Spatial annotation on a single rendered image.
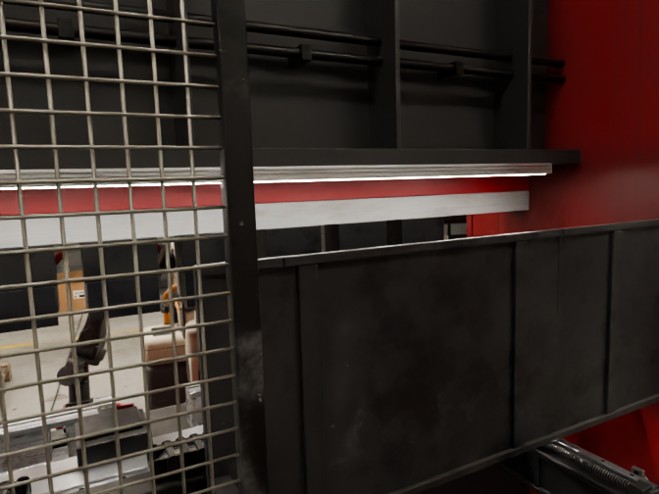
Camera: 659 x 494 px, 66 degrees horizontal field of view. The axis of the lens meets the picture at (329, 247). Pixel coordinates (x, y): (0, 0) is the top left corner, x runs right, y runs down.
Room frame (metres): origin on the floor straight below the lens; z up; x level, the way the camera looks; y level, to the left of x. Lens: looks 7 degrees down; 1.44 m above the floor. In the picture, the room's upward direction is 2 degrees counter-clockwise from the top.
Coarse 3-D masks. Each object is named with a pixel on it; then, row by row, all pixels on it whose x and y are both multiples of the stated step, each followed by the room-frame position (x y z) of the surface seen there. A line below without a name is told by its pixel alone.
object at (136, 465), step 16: (176, 432) 0.91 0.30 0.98; (192, 432) 0.91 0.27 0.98; (64, 464) 0.81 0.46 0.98; (112, 464) 0.81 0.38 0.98; (128, 464) 0.81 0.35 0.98; (144, 464) 0.81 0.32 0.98; (0, 480) 0.77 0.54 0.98; (16, 480) 0.77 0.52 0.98; (64, 480) 0.76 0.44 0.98; (80, 480) 0.76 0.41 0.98; (96, 480) 0.76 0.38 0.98; (112, 480) 0.76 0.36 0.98
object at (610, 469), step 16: (544, 448) 1.07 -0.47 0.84; (560, 448) 1.03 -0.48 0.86; (576, 448) 1.04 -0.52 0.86; (496, 464) 1.17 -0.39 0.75; (512, 464) 1.14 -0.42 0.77; (528, 464) 1.10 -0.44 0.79; (544, 464) 1.06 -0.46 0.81; (560, 464) 1.01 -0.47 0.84; (576, 464) 1.01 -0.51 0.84; (592, 464) 0.97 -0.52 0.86; (608, 464) 0.98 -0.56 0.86; (528, 480) 1.09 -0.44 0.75; (544, 480) 1.06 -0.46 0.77; (560, 480) 1.02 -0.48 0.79; (576, 480) 0.99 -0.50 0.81; (592, 480) 0.95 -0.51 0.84; (608, 480) 0.95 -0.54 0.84; (624, 480) 0.91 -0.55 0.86; (640, 480) 0.89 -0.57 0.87
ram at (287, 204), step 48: (0, 192) 0.97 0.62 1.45; (48, 192) 1.01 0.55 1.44; (144, 192) 1.09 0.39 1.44; (288, 192) 1.25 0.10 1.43; (336, 192) 1.31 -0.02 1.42; (384, 192) 1.38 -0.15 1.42; (432, 192) 1.45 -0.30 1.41; (480, 192) 1.54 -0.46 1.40; (528, 192) 1.63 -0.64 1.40; (0, 240) 0.97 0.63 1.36; (48, 240) 1.01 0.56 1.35; (96, 240) 1.05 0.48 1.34
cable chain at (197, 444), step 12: (156, 444) 0.77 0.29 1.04; (192, 444) 0.79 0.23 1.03; (156, 456) 0.77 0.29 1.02; (168, 456) 0.74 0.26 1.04; (192, 456) 0.74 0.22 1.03; (204, 456) 0.75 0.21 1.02; (156, 468) 0.72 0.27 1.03; (168, 468) 0.73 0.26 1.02; (204, 468) 0.75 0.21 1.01; (156, 480) 0.72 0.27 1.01
